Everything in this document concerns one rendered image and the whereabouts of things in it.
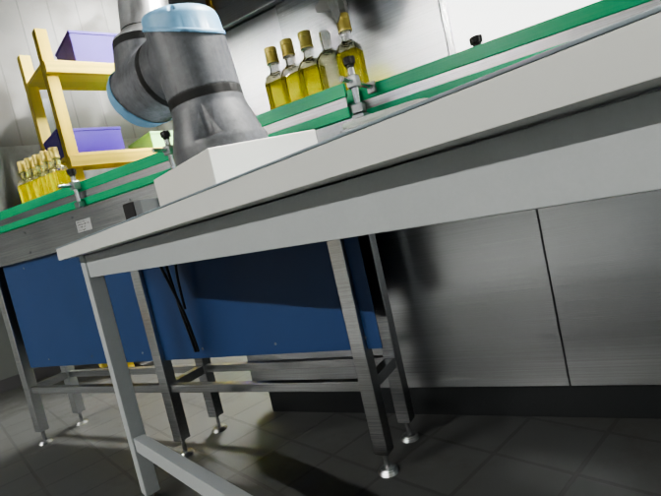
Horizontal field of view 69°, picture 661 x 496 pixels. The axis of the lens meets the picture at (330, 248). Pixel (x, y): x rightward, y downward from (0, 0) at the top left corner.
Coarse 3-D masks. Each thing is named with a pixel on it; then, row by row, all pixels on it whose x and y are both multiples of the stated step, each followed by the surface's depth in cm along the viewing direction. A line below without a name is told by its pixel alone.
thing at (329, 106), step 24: (312, 96) 114; (336, 96) 111; (264, 120) 122; (288, 120) 119; (312, 120) 115; (336, 120) 112; (120, 168) 150; (144, 168) 145; (168, 168) 140; (72, 192) 163; (96, 192) 158; (120, 192) 152; (0, 216) 187; (24, 216) 180; (48, 216) 172
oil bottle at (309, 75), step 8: (312, 56) 126; (304, 64) 126; (312, 64) 125; (304, 72) 126; (312, 72) 125; (304, 80) 126; (312, 80) 125; (320, 80) 125; (304, 88) 127; (312, 88) 126; (320, 88) 125; (304, 96) 127
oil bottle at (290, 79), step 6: (288, 66) 128; (294, 66) 128; (282, 72) 129; (288, 72) 128; (294, 72) 127; (282, 78) 129; (288, 78) 128; (294, 78) 128; (282, 84) 130; (288, 84) 129; (294, 84) 128; (300, 84) 128; (288, 90) 129; (294, 90) 128; (300, 90) 128; (288, 96) 129; (294, 96) 129; (300, 96) 128; (288, 102) 130
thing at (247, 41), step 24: (168, 0) 166; (192, 0) 161; (216, 0) 156; (240, 0) 150; (264, 0) 146; (240, 24) 154; (264, 24) 150; (240, 48) 155; (264, 48) 151; (240, 72) 157; (264, 72) 153; (264, 96) 154
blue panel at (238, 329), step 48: (48, 288) 180; (192, 288) 145; (240, 288) 136; (288, 288) 128; (336, 288) 121; (48, 336) 186; (96, 336) 171; (144, 336) 159; (240, 336) 139; (288, 336) 130; (336, 336) 123
